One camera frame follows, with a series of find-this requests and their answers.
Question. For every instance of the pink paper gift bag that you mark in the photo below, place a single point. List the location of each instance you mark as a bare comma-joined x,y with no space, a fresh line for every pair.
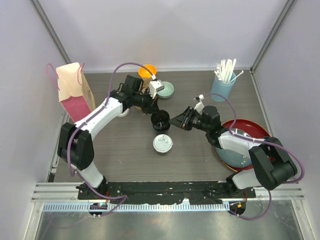
74,92

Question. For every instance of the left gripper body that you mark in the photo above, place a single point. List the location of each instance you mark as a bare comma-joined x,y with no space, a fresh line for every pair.
144,101

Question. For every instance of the blue plate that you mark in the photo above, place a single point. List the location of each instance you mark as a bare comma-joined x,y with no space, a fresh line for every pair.
235,148

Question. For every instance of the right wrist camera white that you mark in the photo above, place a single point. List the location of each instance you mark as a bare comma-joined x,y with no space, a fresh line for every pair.
199,104

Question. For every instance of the orange bowl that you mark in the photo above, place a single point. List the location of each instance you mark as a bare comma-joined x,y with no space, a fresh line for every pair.
145,73

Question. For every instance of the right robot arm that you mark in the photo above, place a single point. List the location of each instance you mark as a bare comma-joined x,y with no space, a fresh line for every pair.
271,164

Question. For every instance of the white wrapped straws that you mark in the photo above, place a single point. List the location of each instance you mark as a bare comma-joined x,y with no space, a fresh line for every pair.
225,69

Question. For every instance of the red round tray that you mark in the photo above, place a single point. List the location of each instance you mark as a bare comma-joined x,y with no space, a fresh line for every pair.
250,125

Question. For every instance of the blue straw holder cup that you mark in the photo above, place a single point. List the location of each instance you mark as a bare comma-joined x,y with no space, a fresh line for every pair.
221,88

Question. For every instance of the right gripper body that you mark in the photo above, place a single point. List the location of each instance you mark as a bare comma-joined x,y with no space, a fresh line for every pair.
196,120

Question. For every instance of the light green bowl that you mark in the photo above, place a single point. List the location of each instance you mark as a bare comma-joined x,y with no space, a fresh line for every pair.
168,90

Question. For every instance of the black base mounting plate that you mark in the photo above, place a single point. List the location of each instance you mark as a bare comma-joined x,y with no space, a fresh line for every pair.
166,192

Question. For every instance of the black paper coffee cup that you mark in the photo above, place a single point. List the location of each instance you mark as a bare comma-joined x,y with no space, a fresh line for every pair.
160,121

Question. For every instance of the white cup lid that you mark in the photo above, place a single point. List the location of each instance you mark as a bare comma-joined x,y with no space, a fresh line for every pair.
162,143
125,113

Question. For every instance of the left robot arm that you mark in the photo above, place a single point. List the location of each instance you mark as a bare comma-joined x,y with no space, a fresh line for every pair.
75,144

